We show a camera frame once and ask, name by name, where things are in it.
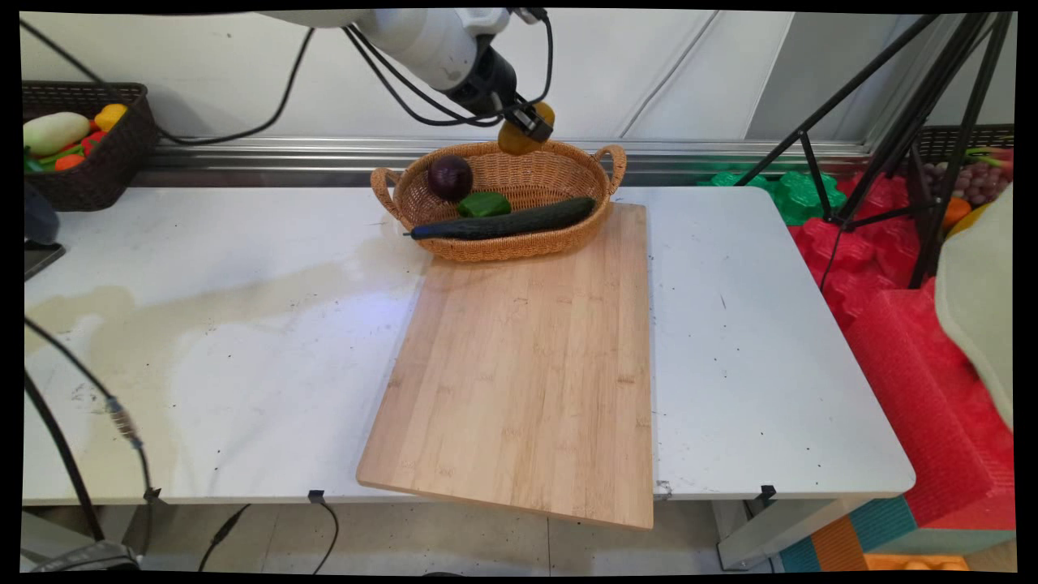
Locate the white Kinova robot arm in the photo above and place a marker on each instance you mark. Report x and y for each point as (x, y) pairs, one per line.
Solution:
(405, 36)

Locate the white toy gourd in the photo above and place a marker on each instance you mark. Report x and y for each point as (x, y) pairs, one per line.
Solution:
(55, 133)

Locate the orange floor item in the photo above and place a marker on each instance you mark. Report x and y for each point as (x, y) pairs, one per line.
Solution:
(916, 562)

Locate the teal orange foam mat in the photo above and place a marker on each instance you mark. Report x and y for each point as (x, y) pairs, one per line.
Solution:
(843, 539)

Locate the brown potato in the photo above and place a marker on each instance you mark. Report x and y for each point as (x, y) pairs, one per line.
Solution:
(512, 142)

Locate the yellow toy banana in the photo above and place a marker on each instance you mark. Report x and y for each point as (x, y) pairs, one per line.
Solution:
(969, 221)

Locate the red foam floor tiles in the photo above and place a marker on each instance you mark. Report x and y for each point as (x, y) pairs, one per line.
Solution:
(851, 251)

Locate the white table leg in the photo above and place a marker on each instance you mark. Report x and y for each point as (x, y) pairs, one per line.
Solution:
(770, 531)

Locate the orange toy fruit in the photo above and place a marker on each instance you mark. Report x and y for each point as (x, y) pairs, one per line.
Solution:
(955, 215)

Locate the dark brown woven basket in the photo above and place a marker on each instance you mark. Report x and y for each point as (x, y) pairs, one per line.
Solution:
(105, 178)

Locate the yellow toy pepper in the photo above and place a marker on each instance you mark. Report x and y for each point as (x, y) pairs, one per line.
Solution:
(111, 117)

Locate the purple toy grapes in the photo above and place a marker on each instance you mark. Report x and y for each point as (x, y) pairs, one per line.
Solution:
(977, 182)

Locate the red foam tile stack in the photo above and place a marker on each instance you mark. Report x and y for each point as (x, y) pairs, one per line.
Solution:
(916, 389)

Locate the green bell pepper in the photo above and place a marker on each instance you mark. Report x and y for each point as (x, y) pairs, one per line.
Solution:
(484, 204)

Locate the dark purple onion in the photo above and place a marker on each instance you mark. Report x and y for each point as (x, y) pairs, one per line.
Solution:
(450, 178)

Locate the pale cream cloth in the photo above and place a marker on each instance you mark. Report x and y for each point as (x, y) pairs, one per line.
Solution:
(977, 308)

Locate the orange toy vegetable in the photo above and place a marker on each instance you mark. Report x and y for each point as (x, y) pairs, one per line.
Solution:
(69, 161)

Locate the red green toy vegetable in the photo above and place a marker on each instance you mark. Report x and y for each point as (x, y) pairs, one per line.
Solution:
(989, 156)

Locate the grey device on floor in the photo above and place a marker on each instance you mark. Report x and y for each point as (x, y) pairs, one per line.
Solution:
(89, 558)

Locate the metal wall rail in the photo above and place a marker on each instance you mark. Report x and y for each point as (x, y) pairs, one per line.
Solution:
(689, 154)

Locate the black table edge clip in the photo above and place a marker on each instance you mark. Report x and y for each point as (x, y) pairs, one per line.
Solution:
(153, 495)
(317, 495)
(767, 492)

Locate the light wooden cutting board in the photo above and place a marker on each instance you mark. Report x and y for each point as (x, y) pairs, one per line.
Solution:
(535, 373)

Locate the black camera tripod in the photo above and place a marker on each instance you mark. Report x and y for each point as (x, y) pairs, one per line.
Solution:
(900, 134)

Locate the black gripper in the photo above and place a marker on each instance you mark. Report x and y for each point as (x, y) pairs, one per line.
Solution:
(485, 81)

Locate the long dark green cucumber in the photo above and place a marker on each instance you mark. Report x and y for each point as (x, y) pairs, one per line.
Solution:
(503, 221)

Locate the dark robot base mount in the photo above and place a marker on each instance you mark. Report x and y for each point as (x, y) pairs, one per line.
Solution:
(40, 219)

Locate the green foam floor tiles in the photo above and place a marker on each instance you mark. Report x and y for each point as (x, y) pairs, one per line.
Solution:
(799, 199)

